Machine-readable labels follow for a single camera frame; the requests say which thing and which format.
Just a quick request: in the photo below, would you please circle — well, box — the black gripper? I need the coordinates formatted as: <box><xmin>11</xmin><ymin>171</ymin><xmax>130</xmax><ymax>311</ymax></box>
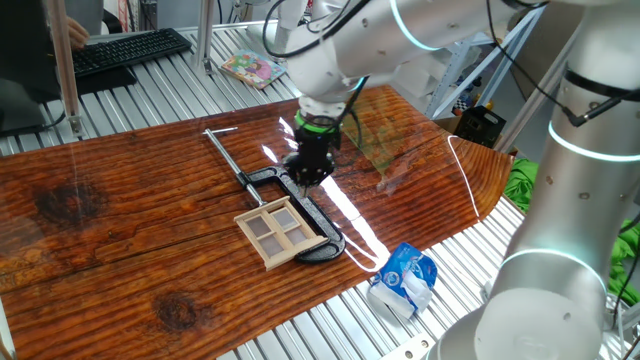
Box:
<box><xmin>284</xmin><ymin>127</ymin><xmax>342</xmax><ymax>197</ymax></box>

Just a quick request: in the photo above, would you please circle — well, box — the grey sleeved forearm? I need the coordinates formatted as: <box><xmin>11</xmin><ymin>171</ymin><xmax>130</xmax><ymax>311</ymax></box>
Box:
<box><xmin>63</xmin><ymin>0</ymin><xmax>109</xmax><ymax>31</ymax></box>

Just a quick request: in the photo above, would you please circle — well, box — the person's bare hand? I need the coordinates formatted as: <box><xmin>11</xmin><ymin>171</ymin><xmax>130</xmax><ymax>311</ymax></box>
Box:
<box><xmin>67</xmin><ymin>17</ymin><xmax>91</xmax><ymax>50</ymax></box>

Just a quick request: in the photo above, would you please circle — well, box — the black C-clamp with steel screw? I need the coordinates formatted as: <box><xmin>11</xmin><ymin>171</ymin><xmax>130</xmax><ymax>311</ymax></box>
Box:
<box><xmin>203</xmin><ymin>126</ymin><xmax>347</xmax><ymax>265</ymax></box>

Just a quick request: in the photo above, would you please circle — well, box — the colourful children's book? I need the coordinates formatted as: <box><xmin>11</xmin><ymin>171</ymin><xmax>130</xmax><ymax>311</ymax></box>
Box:
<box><xmin>220</xmin><ymin>48</ymin><xmax>287</xmax><ymax>91</ymax></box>

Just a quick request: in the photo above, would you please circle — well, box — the blue tissue pack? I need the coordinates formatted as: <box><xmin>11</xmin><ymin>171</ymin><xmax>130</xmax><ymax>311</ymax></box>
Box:
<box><xmin>367</xmin><ymin>242</ymin><xmax>439</xmax><ymax>320</ymax></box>

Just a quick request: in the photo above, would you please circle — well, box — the white monitor stand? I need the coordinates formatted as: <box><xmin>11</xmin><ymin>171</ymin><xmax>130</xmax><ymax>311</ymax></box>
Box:
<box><xmin>244</xmin><ymin>0</ymin><xmax>301</xmax><ymax>54</ymax></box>

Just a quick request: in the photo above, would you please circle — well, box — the black plastic crate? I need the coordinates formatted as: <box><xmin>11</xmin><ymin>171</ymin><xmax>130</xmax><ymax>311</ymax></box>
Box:
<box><xmin>452</xmin><ymin>104</ymin><xmax>506</xmax><ymax>150</ymax></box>

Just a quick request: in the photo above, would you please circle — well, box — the wood grain printed mat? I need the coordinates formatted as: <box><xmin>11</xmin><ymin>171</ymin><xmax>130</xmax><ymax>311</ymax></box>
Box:
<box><xmin>0</xmin><ymin>84</ymin><xmax>515</xmax><ymax>360</ymax></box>

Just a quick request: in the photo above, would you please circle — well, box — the green cloth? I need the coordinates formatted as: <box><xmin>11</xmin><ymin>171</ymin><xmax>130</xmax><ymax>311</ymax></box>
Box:
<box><xmin>503</xmin><ymin>157</ymin><xmax>640</xmax><ymax>307</ymax></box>

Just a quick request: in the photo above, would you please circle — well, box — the black computer keyboard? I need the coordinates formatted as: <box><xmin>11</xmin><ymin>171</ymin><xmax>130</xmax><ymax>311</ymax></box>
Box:
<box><xmin>71</xmin><ymin>27</ymin><xmax>194</xmax><ymax>79</ymax></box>

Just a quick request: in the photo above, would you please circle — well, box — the beige cardboard panel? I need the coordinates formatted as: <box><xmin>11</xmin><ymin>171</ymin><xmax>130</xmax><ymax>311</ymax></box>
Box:
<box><xmin>514</xmin><ymin>4</ymin><xmax>586</xmax><ymax>97</ymax></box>

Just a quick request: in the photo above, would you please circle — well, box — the black computer monitor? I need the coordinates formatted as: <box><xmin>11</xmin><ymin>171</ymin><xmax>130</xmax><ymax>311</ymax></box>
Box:
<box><xmin>0</xmin><ymin>0</ymin><xmax>64</xmax><ymax>136</ymax></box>

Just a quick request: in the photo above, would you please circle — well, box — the miniature wooden window frame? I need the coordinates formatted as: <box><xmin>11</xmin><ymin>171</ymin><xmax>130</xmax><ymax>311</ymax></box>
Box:
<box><xmin>233</xmin><ymin>195</ymin><xmax>329</xmax><ymax>272</ymax></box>

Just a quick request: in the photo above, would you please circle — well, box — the aluminium frame post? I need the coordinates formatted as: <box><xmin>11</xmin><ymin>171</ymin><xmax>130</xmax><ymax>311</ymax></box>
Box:
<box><xmin>192</xmin><ymin>0</ymin><xmax>217</xmax><ymax>75</ymax></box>
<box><xmin>44</xmin><ymin>0</ymin><xmax>85</xmax><ymax>139</ymax></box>

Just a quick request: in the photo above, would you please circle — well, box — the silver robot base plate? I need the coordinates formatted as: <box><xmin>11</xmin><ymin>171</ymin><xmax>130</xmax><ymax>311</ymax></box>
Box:
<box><xmin>379</xmin><ymin>332</ymin><xmax>437</xmax><ymax>360</ymax></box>

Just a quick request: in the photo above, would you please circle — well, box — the aluminium frame strut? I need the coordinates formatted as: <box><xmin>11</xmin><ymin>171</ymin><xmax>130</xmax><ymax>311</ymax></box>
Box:
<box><xmin>424</xmin><ymin>4</ymin><xmax>547</xmax><ymax>120</ymax></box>

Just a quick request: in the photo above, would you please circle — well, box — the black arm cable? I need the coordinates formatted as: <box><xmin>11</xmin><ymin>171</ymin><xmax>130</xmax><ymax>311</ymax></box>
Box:
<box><xmin>262</xmin><ymin>0</ymin><xmax>640</xmax><ymax>129</ymax></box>

